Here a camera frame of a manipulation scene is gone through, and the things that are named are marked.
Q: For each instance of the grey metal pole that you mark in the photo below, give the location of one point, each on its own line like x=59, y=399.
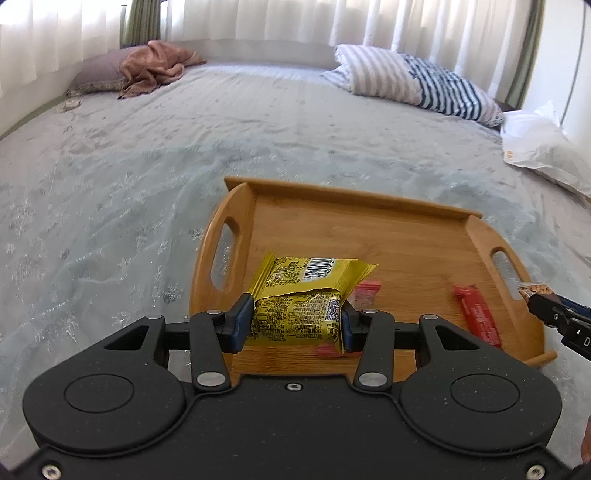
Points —
x=572, y=55

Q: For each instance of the white sheer curtain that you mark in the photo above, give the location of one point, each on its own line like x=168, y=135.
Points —
x=51, y=32
x=323, y=25

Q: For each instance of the small pink candy packet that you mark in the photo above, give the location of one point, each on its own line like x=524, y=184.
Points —
x=365, y=293

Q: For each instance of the small round beige object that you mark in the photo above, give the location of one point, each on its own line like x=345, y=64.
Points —
x=71, y=105

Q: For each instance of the yellow snack packet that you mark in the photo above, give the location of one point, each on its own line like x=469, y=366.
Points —
x=295, y=304

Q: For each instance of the long red snack bar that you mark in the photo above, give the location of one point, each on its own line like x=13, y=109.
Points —
x=478, y=314

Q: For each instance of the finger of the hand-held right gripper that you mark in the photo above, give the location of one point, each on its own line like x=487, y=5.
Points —
x=545, y=310
x=575, y=308

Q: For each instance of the pink brown towel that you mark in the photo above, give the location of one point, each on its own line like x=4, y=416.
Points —
x=154, y=64

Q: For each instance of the purple pillow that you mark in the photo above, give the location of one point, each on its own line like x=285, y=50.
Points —
x=99, y=74

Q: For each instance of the striped pillow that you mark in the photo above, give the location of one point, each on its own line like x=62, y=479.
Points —
x=411, y=78

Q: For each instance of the green curtain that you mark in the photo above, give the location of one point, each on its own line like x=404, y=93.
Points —
x=526, y=50
x=138, y=21

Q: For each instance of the small beige snack packet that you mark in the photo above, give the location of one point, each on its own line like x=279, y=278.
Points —
x=532, y=290

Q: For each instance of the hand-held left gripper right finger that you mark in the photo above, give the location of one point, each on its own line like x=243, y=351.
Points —
x=347, y=330

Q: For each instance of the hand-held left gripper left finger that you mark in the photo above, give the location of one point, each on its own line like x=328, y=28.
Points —
x=243, y=323

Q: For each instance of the white pillow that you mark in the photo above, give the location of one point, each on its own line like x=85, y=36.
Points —
x=545, y=143

